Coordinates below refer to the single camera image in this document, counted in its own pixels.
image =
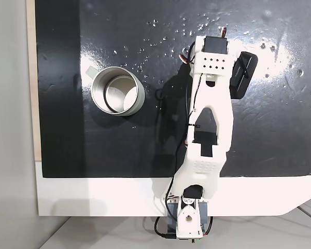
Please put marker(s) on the pale green metal cup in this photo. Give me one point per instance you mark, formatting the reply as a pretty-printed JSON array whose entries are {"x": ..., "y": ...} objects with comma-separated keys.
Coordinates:
[{"x": 119, "y": 90}]

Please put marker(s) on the black glossy table mat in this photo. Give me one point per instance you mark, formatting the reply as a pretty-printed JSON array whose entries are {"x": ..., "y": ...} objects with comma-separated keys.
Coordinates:
[{"x": 119, "y": 150}]

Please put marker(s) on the black oval camera box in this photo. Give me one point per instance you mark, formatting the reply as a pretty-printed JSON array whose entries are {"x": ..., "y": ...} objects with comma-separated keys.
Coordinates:
[{"x": 242, "y": 76}]

